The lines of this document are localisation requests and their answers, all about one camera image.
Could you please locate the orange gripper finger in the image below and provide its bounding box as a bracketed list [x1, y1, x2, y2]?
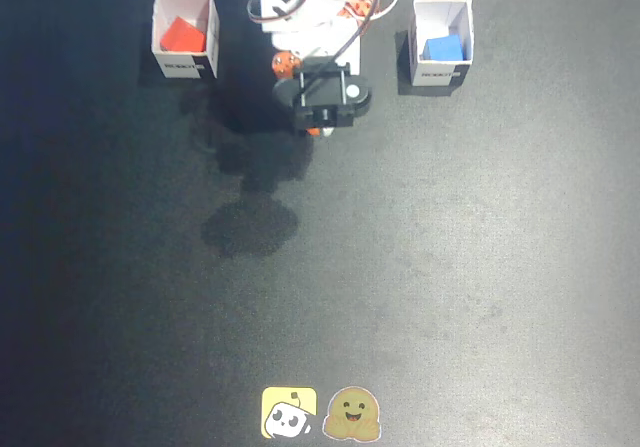
[271, 49, 322, 138]

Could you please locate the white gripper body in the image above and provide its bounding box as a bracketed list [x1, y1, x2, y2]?
[272, 20, 363, 76]

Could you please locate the red cube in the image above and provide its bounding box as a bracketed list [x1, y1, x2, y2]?
[159, 15, 208, 53]

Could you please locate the blue cube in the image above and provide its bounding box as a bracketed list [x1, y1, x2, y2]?
[419, 35, 464, 62]

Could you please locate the white cardboard box black label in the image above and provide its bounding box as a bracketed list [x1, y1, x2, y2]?
[151, 0, 221, 80]
[408, 0, 474, 88]

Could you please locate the dark grey felt mat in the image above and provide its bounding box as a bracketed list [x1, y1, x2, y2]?
[0, 0, 640, 447]

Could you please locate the hugging face emoji sticker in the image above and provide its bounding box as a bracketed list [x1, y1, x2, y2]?
[321, 385, 382, 441]

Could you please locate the yellow robot logo sticker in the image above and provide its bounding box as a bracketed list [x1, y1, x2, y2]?
[260, 385, 318, 440]

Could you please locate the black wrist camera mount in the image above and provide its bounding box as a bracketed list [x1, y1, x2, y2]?
[272, 58, 374, 131]

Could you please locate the orange perforated base plate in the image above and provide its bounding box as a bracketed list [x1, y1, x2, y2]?
[337, 0, 381, 19]

